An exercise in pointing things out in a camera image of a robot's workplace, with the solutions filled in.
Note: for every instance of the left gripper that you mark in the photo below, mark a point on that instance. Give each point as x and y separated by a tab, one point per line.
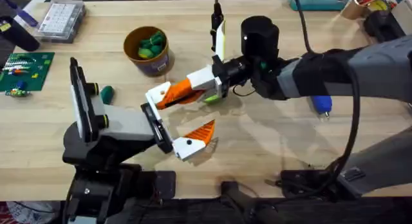
128	124

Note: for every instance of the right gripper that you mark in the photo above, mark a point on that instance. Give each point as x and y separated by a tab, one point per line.
257	40

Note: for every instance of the orange ribbed wedge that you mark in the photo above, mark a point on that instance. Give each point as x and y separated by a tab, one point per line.
167	101

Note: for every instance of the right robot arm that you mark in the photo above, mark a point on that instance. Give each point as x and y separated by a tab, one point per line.
380	66

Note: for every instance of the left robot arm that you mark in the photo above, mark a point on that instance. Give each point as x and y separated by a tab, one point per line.
96	192

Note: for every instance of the green toy vegetable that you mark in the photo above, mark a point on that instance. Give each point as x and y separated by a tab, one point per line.
107	94

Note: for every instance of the green disc with holes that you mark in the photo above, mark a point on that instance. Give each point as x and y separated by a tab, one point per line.
212	99

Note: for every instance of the brown tub with green toys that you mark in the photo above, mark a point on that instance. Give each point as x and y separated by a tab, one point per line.
149	47

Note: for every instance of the teal box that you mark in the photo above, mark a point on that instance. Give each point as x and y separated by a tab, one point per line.
318	0

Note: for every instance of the clear plastic parts box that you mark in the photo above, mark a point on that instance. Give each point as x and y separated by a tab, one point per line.
61	19

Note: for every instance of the green board with blocks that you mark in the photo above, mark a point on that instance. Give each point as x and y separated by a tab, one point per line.
27	71

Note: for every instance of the black cylindrical case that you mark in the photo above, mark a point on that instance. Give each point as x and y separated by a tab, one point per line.
19	35

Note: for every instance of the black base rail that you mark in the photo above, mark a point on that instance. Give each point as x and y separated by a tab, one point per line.
289	211

